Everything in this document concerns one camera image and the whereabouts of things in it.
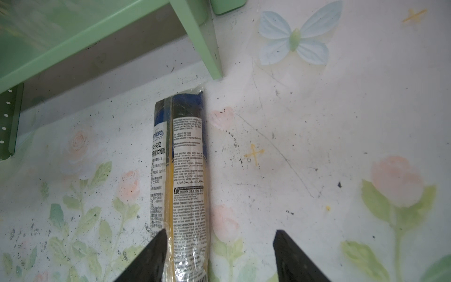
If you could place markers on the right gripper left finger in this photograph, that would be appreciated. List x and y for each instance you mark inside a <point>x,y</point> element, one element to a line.
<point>148,266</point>

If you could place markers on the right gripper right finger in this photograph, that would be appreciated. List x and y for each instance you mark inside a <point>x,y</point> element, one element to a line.
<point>293,265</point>

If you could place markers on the clear Ankara spaghetti pack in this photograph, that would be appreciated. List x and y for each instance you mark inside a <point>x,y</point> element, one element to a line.
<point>179,199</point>

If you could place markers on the green wooden two-tier shelf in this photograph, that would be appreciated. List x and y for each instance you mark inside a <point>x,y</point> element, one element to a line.
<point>36,35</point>

